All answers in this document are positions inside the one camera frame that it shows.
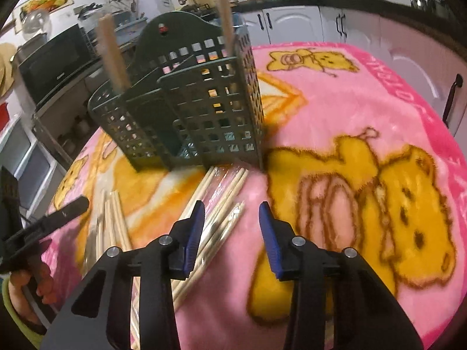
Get black microwave oven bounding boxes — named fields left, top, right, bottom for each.
left=16, top=24, right=97, bottom=108

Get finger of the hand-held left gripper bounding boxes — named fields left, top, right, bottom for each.
left=39, top=196, right=90, bottom=231

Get black kitchen countertop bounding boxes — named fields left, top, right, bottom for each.
left=197, top=0, right=467, bottom=50

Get bundle of chopsticks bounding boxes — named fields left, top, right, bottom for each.
left=171, top=166, right=249, bottom=310

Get fruit wall poster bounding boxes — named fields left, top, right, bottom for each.
left=13, top=0, right=71, bottom=20

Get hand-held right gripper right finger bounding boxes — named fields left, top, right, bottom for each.
left=258, top=201, right=424, bottom=350

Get white storage drawers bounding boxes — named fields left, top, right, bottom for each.
left=0, top=115, right=61, bottom=223

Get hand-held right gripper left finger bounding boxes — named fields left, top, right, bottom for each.
left=39, top=200, right=207, bottom=350

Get green plastic utensil holder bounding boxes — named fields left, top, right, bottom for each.
left=88, top=10, right=265, bottom=173

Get metal kitchen shelf rack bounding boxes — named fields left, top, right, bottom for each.
left=31, top=40, right=143, bottom=168

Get pink printed blanket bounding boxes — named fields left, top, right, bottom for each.
left=44, top=42, right=466, bottom=350

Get steel canister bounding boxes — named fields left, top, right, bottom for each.
left=427, top=0, right=449, bottom=17

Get glass pot lid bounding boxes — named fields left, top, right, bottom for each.
left=20, top=9, right=52, bottom=39

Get person's left hand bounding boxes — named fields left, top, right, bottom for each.
left=5, top=259, right=59, bottom=327

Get white kitchen cabinets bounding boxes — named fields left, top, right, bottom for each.
left=237, top=5, right=467, bottom=143

